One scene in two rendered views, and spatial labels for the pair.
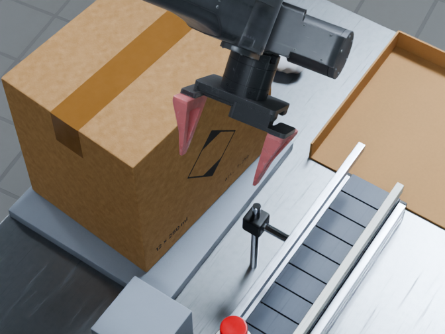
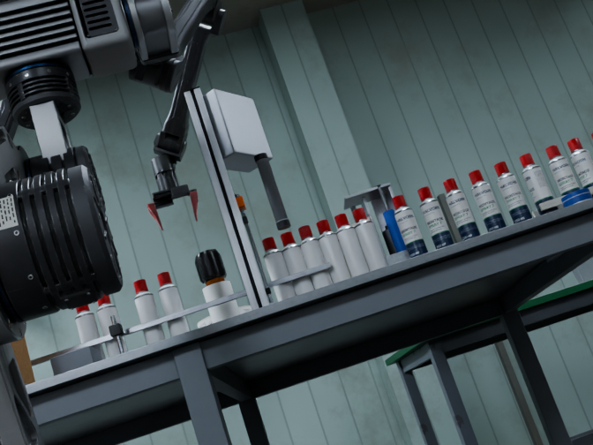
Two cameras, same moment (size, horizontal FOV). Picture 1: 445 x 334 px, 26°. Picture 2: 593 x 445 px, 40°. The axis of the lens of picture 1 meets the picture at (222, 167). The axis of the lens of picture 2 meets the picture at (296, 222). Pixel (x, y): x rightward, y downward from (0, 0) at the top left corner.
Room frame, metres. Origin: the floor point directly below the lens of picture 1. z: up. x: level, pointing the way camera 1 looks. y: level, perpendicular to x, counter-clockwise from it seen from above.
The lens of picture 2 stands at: (1.28, 2.06, 0.53)
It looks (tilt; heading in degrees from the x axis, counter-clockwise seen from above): 15 degrees up; 233
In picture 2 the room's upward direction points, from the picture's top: 19 degrees counter-clockwise
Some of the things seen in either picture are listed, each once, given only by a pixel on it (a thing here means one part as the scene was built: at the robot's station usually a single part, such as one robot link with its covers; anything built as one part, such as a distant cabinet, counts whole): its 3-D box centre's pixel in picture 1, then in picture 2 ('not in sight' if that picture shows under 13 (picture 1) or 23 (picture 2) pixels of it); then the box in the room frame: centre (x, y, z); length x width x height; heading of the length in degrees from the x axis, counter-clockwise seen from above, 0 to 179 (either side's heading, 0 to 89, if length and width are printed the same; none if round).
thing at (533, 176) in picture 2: not in sight; (538, 188); (-0.56, 0.71, 0.98); 0.05 x 0.05 x 0.20
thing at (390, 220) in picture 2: not in sight; (398, 238); (-0.25, 0.44, 0.98); 0.03 x 0.03 x 0.17
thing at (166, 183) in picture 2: not in sight; (168, 186); (0.24, 0.16, 1.32); 0.10 x 0.07 x 0.07; 153
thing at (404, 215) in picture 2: not in sight; (409, 230); (-0.25, 0.50, 0.98); 0.05 x 0.05 x 0.20
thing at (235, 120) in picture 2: not in sight; (230, 132); (0.11, 0.35, 1.38); 0.17 x 0.10 x 0.19; 21
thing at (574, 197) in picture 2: not in sight; (580, 207); (-0.45, 0.88, 0.86); 0.07 x 0.07 x 0.07
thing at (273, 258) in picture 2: not in sight; (279, 274); (0.06, 0.29, 0.98); 0.05 x 0.05 x 0.20
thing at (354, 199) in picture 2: not in sight; (366, 196); (-0.25, 0.38, 1.14); 0.14 x 0.11 x 0.01; 146
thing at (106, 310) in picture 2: not in sight; (111, 328); (0.45, 0.02, 0.98); 0.05 x 0.05 x 0.20
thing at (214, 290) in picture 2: not in sight; (220, 297); (0.06, -0.05, 1.03); 0.09 x 0.09 x 0.30
